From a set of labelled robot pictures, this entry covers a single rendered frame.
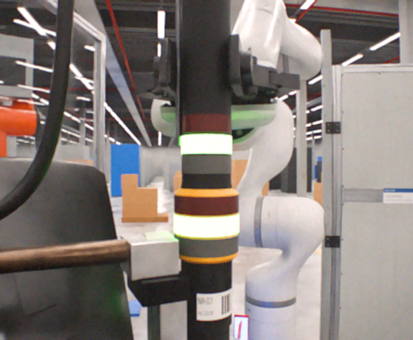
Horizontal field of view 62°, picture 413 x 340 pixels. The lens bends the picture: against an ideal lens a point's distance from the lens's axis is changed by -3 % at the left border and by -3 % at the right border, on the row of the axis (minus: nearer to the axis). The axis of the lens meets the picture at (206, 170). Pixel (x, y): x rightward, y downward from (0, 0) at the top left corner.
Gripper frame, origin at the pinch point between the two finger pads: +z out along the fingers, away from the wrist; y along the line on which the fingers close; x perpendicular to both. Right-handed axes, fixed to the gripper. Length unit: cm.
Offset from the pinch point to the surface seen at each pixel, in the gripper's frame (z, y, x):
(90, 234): -3.4, 10.2, -12.2
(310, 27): -1108, -143, 430
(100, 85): -126, 70, 31
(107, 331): 1.2, 6.6, -18.1
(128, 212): -849, 348, -123
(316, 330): -291, -48, -150
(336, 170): -180, -42, -8
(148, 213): -861, 299, -125
